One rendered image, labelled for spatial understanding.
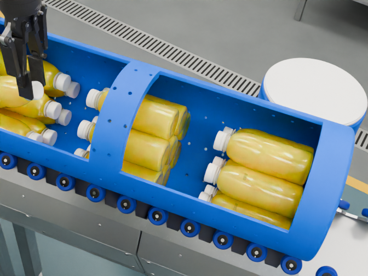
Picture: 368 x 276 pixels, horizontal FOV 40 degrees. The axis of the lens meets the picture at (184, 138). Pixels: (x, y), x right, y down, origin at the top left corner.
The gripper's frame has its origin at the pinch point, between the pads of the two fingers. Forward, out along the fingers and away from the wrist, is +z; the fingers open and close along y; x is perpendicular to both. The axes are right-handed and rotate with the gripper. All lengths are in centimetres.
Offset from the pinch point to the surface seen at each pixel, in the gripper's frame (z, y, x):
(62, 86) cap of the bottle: 8.7, 9.0, -1.4
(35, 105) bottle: 11.9, 3.9, 2.7
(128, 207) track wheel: 23.3, -5.4, -24.7
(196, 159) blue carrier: 21.8, 13.0, -34.0
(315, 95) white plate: 16, 43, -56
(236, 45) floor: 120, 202, -9
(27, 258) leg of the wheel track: 101, 10, 21
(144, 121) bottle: 3.7, 2.1, -24.2
